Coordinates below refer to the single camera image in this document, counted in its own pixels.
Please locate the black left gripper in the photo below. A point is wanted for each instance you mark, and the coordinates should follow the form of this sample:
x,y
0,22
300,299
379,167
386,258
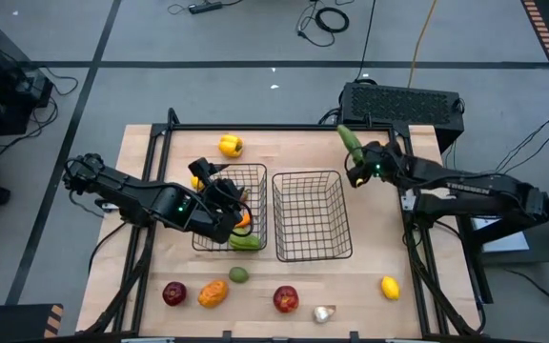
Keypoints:
x,y
224,209

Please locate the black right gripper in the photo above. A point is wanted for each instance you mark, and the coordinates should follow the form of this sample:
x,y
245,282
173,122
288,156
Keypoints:
x,y
379,164

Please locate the green cucumber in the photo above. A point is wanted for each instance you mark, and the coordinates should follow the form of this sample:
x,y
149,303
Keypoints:
x,y
348,138

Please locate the orange carrot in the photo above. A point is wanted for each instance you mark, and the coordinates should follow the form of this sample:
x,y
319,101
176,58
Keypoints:
x,y
244,220

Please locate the yellow lemon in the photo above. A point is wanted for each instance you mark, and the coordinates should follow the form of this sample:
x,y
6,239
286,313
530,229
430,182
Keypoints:
x,y
197,184
390,288

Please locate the green bell pepper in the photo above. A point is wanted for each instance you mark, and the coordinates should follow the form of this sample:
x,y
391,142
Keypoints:
x,y
246,243

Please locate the yellow bell pepper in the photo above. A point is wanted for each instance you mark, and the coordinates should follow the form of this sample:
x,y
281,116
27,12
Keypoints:
x,y
230,146

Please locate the green avocado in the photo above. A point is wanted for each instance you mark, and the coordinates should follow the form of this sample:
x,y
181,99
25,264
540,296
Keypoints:
x,y
238,275

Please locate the orange bell pepper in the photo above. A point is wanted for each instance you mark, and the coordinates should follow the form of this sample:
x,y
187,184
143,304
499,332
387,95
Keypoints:
x,y
213,293

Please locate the dark red apple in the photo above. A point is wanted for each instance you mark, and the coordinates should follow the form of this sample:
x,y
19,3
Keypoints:
x,y
174,293

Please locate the bright red apple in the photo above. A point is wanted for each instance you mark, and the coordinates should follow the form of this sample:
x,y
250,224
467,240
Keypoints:
x,y
286,299

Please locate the white garlic bulb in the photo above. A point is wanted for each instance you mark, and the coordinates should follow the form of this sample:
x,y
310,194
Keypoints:
x,y
321,314

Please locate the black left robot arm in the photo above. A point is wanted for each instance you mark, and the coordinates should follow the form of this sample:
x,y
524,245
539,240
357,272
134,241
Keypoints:
x,y
127,190

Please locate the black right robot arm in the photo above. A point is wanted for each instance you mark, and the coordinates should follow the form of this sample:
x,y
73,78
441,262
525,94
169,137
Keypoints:
x,y
474,188

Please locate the small yellow tag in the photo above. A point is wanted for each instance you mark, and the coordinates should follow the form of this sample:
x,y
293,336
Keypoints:
x,y
360,182

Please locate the black computer case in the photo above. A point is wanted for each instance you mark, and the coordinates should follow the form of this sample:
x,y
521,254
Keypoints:
x,y
398,107

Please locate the white labelled box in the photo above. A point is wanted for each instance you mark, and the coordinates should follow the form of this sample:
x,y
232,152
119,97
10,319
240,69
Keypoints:
x,y
503,240

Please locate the black power strip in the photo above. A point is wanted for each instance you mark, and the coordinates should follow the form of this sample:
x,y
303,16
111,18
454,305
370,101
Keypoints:
x,y
205,7

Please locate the black box with hazard stripes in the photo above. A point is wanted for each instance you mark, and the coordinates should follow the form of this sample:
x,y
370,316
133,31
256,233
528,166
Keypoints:
x,y
12,324

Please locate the black metal table frame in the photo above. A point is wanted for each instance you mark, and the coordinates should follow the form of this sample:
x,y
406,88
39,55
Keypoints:
x,y
279,127

